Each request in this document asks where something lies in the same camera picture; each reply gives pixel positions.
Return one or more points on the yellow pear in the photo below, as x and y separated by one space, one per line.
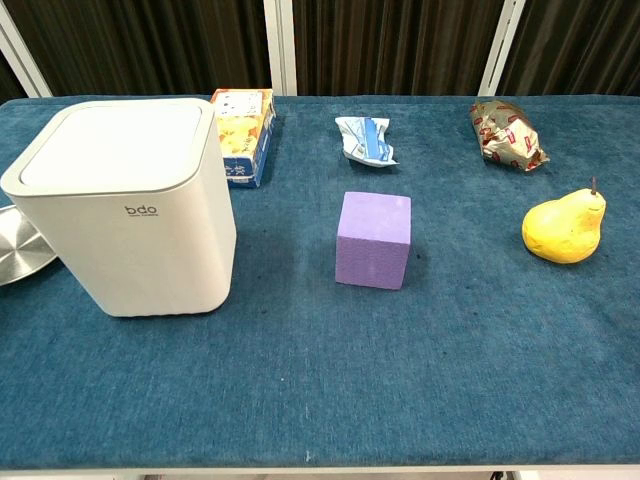
562 230

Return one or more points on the yellow blue snack box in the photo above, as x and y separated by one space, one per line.
247 140

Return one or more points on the purple foam cube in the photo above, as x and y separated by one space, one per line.
372 245

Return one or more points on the crumpled blue white packet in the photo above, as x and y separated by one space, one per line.
367 141

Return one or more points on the dark pleated curtain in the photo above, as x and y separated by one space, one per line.
150 45

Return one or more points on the white bdo trash bin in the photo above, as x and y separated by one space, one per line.
125 220

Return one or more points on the gold foil snack wrapper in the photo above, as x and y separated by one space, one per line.
507 136

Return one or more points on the round steel plate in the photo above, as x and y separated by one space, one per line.
17 245

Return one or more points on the white frame post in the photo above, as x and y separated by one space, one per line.
280 47
22 57
500 50

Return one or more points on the blue table cloth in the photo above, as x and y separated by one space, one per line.
320 360

